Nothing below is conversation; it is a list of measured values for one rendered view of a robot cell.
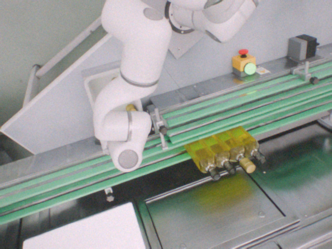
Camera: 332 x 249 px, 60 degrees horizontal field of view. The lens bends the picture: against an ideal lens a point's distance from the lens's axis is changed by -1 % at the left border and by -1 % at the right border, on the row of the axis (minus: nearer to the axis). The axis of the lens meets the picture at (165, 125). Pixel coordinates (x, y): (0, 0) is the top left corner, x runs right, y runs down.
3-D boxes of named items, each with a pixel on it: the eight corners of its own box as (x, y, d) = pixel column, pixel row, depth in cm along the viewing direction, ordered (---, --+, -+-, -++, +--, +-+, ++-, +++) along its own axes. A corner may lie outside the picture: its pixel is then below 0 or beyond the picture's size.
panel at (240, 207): (23, 244, 104) (11, 347, 76) (19, 238, 102) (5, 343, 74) (244, 163, 120) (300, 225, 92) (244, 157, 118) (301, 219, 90)
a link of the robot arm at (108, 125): (156, 59, 64) (139, 123, 79) (97, 54, 60) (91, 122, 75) (164, 85, 59) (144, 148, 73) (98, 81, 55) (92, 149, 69)
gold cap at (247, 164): (249, 155, 98) (256, 163, 95) (248, 164, 100) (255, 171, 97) (239, 158, 98) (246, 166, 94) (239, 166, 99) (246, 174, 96)
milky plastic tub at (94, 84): (98, 122, 115) (101, 134, 108) (80, 70, 103) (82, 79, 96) (139, 110, 118) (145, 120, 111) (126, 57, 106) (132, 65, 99)
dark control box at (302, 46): (286, 55, 129) (299, 60, 122) (287, 38, 124) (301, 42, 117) (302, 51, 130) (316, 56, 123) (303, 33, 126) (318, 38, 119)
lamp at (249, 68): (243, 74, 117) (247, 77, 115) (243, 64, 115) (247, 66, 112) (253, 71, 118) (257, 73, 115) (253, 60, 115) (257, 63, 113)
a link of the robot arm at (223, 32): (183, 22, 87) (208, 30, 74) (210, -16, 85) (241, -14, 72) (204, 41, 93) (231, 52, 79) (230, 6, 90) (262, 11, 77)
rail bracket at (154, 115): (155, 139, 112) (165, 157, 101) (146, 101, 102) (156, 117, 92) (162, 136, 112) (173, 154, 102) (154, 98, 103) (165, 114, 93)
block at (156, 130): (149, 126, 116) (154, 135, 111) (144, 106, 111) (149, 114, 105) (157, 123, 117) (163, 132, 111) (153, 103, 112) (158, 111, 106)
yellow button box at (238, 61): (232, 71, 124) (240, 78, 118) (231, 55, 120) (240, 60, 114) (246, 67, 125) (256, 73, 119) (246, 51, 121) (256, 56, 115)
